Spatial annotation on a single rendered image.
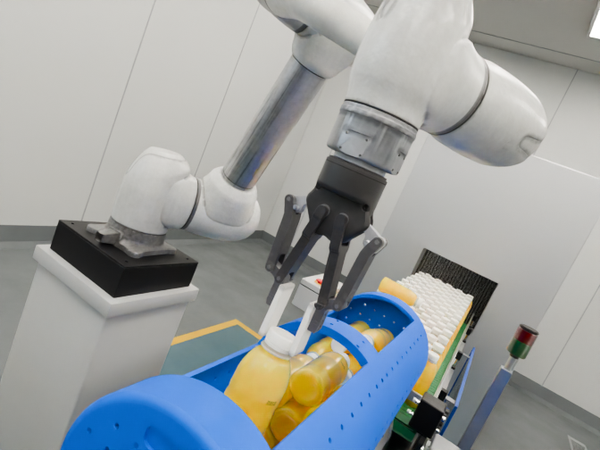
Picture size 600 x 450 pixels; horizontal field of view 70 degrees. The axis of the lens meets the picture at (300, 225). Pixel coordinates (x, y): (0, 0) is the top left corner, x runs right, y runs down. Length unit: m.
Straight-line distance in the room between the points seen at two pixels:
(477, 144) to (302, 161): 5.64
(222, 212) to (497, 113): 0.84
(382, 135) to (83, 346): 0.97
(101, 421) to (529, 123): 0.59
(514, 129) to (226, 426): 0.46
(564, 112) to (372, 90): 5.20
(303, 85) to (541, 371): 4.95
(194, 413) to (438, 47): 0.43
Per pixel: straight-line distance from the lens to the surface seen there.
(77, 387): 1.28
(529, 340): 1.63
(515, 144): 0.59
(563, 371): 5.66
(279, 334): 0.54
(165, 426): 0.49
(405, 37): 0.47
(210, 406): 0.49
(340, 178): 0.47
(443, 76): 0.49
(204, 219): 1.23
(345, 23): 0.75
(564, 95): 5.68
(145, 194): 1.18
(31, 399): 1.44
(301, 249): 0.51
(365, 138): 0.46
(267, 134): 1.12
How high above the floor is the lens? 1.52
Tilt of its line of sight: 10 degrees down
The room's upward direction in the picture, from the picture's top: 23 degrees clockwise
